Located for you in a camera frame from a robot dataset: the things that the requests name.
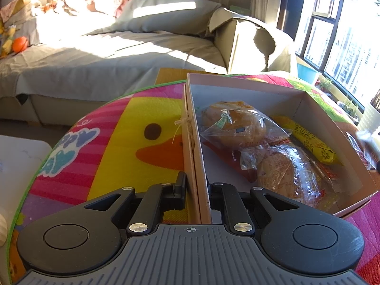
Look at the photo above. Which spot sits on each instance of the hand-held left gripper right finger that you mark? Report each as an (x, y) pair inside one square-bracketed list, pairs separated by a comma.
[(212, 194)]

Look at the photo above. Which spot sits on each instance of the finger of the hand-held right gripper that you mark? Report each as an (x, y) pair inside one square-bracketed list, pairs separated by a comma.
[(372, 151)]

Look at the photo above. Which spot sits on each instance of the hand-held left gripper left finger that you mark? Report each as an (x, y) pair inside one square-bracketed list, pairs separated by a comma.
[(181, 191)]

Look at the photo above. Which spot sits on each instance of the white snack sachet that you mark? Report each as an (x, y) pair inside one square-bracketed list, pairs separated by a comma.
[(356, 148)]

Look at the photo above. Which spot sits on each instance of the yellow snack bar packet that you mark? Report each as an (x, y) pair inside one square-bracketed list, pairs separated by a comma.
[(308, 142)]

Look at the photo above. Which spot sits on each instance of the bun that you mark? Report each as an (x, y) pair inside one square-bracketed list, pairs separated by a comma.
[(288, 175), (234, 124)]

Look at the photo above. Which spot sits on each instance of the pale cardboard box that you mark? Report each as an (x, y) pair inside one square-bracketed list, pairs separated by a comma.
[(297, 104)]

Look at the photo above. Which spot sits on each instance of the white ribbed basket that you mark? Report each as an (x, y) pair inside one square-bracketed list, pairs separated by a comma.
[(369, 117)]

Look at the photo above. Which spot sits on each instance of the colourful duck print mat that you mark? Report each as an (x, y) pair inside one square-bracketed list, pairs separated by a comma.
[(118, 142)]

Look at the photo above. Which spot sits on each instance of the potted green plant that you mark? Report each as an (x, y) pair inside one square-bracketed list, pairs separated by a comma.
[(325, 84)]

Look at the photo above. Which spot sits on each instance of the teal bucket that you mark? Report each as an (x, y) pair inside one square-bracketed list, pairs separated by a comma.
[(308, 72)]

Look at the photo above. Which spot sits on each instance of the window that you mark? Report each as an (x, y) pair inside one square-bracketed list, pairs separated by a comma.
[(341, 29)]

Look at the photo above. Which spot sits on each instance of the grey sofa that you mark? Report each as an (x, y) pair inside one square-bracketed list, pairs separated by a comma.
[(118, 53)]

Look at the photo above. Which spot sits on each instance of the white low table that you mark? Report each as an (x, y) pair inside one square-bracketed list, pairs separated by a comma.
[(20, 184)]

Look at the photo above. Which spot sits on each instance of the grey pillow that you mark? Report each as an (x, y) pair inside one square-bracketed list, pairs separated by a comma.
[(166, 13)]

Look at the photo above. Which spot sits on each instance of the pink blanket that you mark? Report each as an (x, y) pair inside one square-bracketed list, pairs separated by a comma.
[(112, 0)]

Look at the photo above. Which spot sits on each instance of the orange toy ball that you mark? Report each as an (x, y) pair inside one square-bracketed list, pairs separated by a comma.
[(20, 44)]

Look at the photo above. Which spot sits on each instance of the yellow duck plush toy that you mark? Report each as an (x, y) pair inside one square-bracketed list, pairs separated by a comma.
[(7, 41)]

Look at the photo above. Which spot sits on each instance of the pink cloth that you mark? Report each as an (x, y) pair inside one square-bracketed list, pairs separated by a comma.
[(12, 7)]

